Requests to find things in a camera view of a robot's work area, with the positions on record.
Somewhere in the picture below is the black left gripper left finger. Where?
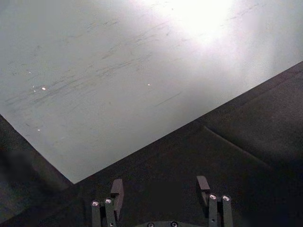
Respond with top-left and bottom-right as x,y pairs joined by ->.
91,178 -> 124,227

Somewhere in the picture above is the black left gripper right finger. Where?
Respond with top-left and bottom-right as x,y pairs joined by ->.
196,175 -> 233,227

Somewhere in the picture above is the black table cloth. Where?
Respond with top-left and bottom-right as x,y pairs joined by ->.
0,61 -> 303,227

